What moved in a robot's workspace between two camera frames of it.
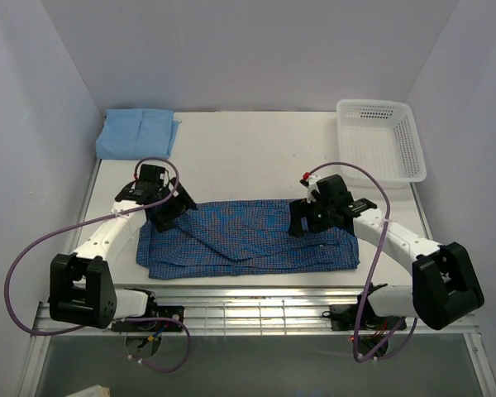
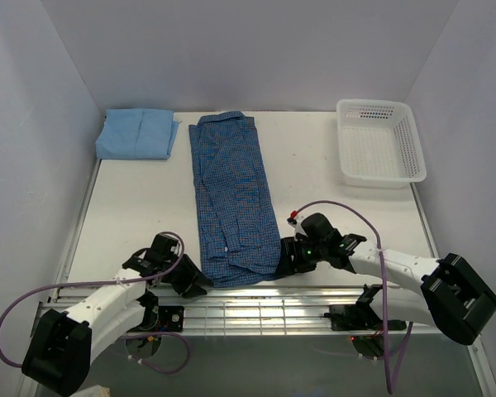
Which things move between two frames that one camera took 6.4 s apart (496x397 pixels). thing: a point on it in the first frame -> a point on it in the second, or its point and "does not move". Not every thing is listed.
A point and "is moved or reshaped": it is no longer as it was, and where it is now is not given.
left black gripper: x=183 y=198 -> x=187 y=287
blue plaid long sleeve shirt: x=240 y=237 is moved or reshaped
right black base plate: x=345 y=317 does not move
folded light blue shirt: x=136 y=133 does not move
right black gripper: x=301 y=208 -> x=289 y=246
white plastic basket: x=379 y=136 does not move
